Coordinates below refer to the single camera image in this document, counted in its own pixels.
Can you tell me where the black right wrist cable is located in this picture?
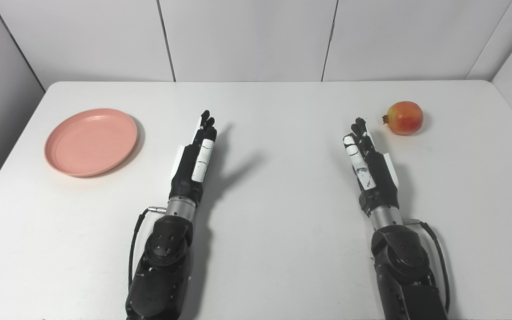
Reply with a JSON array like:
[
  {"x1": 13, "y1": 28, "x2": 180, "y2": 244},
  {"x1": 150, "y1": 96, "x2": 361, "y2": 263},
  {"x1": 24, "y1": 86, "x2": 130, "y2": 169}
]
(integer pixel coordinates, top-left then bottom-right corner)
[{"x1": 405, "y1": 219, "x2": 451, "y2": 314}]

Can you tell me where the pink round plate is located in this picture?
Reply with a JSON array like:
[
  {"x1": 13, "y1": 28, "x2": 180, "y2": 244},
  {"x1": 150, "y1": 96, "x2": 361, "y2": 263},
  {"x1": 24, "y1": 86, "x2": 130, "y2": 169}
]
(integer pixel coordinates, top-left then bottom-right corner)
[{"x1": 44, "y1": 108, "x2": 138, "y2": 177}]

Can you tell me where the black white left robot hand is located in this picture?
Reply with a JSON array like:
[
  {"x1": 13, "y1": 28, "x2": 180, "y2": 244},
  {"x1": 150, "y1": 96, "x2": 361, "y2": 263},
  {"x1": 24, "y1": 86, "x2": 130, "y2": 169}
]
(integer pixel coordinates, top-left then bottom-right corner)
[{"x1": 168, "y1": 110, "x2": 218, "y2": 205}]

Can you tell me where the red yellow pomegranate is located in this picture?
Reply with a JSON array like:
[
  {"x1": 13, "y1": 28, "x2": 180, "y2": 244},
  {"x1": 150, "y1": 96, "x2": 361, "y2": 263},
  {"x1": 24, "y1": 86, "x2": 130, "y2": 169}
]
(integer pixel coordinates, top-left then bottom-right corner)
[{"x1": 382, "y1": 101, "x2": 424, "y2": 136}]

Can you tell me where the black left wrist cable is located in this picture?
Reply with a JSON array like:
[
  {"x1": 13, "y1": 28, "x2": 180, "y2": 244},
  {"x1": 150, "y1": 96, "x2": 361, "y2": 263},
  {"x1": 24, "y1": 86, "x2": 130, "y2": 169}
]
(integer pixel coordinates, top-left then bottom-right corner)
[{"x1": 128, "y1": 206, "x2": 168, "y2": 289}]

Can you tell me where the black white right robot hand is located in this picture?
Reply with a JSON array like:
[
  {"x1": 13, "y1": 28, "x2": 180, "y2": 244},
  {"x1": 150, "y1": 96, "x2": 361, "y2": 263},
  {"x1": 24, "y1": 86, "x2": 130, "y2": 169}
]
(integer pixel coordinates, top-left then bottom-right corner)
[{"x1": 343, "y1": 117, "x2": 400, "y2": 217}]

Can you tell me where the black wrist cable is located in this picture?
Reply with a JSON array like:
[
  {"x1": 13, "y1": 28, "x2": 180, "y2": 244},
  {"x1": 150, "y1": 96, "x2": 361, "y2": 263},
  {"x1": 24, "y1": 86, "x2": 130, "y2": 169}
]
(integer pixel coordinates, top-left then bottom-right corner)
[
  {"x1": 128, "y1": 206, "x2": 168, "y2": 289},
  {"x1": 405, "y1": 219, "x2": 451, "y2": 314}
]

